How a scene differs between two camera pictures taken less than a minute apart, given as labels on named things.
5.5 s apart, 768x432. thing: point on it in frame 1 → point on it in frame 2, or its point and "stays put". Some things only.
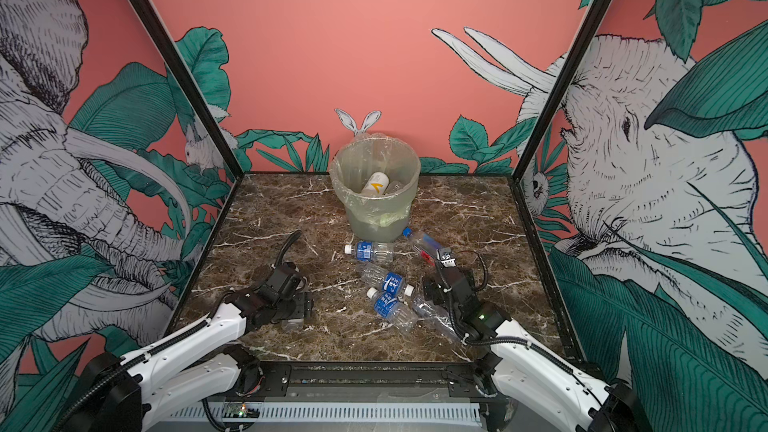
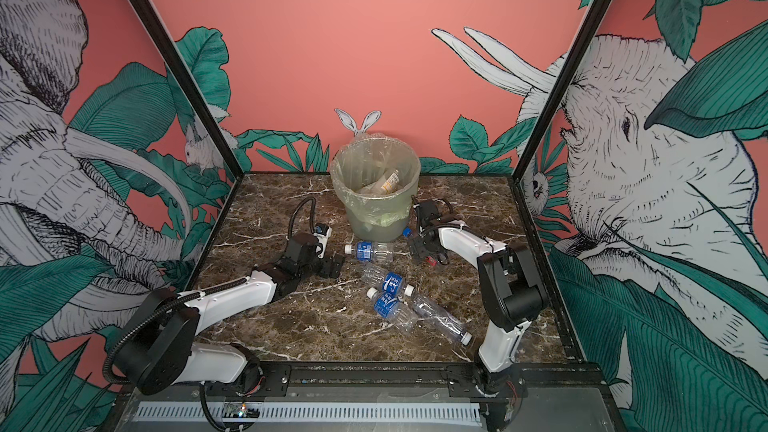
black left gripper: x=304 y=300 → x=326 y=270
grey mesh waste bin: x=376 y=219 stays put
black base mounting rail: x=364 y=381 stays put
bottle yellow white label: x=294 y=324 → x=385 y=185
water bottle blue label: x=388 y=281 stays put
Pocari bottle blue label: x=371 y=251 stays put
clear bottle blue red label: x=424 y=244 stays put
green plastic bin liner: x=366 y=154 stays put
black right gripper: x=432 y=285 → x=420 y=239
